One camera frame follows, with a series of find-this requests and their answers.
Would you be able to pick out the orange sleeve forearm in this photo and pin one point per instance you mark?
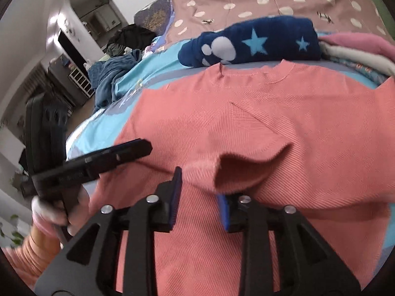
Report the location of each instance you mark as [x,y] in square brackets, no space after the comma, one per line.
[32,258]

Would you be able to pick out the white lattice shelf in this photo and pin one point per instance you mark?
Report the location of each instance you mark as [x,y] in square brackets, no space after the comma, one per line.
[82,82]

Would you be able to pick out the dark floral pillow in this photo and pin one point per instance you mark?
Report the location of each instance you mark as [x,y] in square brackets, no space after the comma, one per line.
[155,16]

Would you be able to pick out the white folded garment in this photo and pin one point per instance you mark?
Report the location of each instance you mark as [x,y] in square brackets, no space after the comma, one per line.
[377,62]

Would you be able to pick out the pink folded garment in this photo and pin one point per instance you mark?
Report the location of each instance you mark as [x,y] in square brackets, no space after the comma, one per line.
[364,42]

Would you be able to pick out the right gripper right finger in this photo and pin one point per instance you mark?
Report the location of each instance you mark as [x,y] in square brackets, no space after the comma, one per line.
[282,253]

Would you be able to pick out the floral folded garment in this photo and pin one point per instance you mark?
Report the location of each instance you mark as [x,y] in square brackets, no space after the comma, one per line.
[377,77]

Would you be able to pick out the coral knit sweater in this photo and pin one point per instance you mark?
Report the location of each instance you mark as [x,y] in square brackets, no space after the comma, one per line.
[199,258]

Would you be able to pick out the navy star fleece roll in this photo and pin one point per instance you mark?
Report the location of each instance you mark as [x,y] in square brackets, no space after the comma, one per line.
[263,39]

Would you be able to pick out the teal knit blanket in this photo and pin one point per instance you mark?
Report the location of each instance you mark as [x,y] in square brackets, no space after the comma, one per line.
[104,75]

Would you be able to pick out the left hand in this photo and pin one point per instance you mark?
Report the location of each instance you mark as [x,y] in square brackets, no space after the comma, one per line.
[46,216]

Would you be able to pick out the black chair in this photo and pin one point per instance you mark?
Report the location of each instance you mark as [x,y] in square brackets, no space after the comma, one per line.
[45,133]

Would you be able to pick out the blue grey geometric bedspread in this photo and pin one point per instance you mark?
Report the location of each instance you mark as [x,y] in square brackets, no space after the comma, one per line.
[129,98]

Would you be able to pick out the black clothes pile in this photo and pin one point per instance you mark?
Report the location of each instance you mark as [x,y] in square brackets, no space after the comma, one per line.
[133,36]

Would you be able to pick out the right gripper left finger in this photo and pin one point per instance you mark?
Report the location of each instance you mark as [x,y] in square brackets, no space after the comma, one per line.
[114,253]

